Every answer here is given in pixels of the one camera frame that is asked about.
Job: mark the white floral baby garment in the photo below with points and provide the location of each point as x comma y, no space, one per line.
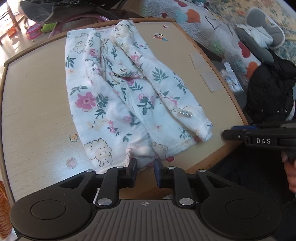
125,103

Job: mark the cartoon boy sticker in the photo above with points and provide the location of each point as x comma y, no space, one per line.
159,36

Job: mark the clear tape patch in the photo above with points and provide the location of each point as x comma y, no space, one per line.
212,81
198,61

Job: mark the grey baby bouncer seat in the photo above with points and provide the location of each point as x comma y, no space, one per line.
45,12

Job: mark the black jacket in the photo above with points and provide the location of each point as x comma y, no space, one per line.
270,92

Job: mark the colourful heart quilt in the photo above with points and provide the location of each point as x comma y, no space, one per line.
215,34

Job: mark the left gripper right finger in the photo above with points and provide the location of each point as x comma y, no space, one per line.
178,181

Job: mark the clear tape patch lower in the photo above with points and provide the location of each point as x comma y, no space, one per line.
212,81

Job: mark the clear tape patch upper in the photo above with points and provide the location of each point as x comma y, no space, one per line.
198,61

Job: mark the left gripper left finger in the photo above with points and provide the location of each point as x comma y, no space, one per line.
114,180

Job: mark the right hand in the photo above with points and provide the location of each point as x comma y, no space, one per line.
290,170

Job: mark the pink toy drum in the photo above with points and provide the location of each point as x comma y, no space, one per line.
34,31

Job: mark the grey slipper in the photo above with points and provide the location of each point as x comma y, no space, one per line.
257,18

